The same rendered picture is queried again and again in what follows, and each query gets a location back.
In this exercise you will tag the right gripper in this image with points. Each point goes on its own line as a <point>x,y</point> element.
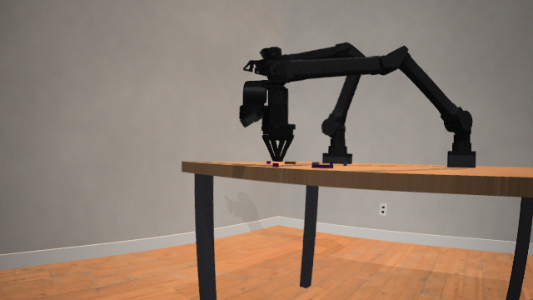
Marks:
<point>261,69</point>

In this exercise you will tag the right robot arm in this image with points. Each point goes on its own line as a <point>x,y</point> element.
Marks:
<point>330,126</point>

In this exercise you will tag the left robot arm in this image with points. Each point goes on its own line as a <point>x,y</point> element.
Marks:
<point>281,72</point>

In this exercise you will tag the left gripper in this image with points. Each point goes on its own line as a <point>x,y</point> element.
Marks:
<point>281,134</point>

